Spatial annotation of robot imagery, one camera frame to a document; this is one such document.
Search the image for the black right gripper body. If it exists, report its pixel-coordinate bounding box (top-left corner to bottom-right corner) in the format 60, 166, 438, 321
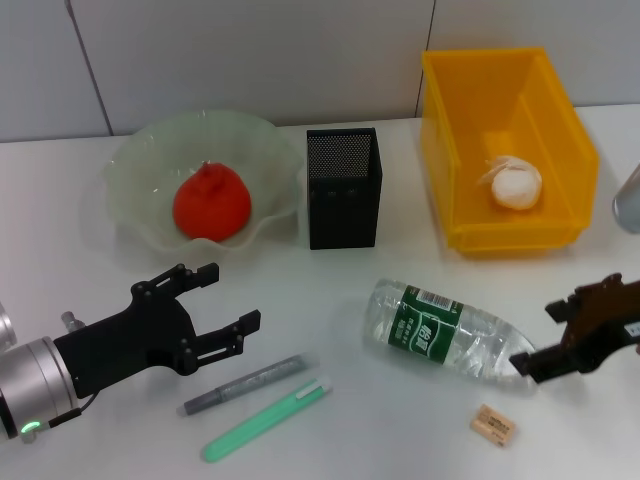
562, 272, 640, 375

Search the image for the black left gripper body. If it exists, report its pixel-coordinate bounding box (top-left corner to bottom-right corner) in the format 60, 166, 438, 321
53, 279, 201, 400

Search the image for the grey marker pen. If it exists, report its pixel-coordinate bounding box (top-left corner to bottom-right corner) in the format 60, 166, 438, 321
177, 353, 309, 417

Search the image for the red-orange orange fruit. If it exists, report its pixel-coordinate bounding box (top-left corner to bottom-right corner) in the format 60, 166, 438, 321
172, 162, 253, 242

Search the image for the clear water bottle green label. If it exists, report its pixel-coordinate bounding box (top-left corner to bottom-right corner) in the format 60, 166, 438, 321
362, 278, 539, 397

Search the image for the white paper ball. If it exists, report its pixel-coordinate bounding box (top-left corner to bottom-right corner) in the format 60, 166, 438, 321
474, 154, 544, 211

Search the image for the beige eraser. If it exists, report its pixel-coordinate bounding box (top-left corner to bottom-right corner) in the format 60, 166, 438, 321
469, 404, 517, 436

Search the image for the mint green pen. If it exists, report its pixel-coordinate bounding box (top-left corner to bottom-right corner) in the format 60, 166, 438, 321
202, 377, 334, 464

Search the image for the pale green wavy glass plate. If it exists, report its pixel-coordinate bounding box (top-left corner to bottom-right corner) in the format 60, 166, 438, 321
102, 109, 304, 266

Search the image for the black mesh pen holder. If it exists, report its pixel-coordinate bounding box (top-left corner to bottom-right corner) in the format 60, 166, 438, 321
305, 127, 382, 251

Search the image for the yellow plastic bin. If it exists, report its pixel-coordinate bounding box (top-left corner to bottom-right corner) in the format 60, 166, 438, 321
419, 47, 601, 259

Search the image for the left gripper cable with plug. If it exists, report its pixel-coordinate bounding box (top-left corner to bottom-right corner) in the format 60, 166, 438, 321
47, 309, 100, 430

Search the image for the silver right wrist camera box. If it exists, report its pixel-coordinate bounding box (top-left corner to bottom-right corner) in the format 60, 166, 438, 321
612, 162, 640, 235

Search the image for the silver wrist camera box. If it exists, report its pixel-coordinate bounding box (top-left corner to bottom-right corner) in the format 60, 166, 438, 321
0, 299, 17, 354
612, 162, 640, 235

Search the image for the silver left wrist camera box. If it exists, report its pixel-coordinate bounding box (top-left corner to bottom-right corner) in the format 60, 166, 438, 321
0, 299, 17, 354

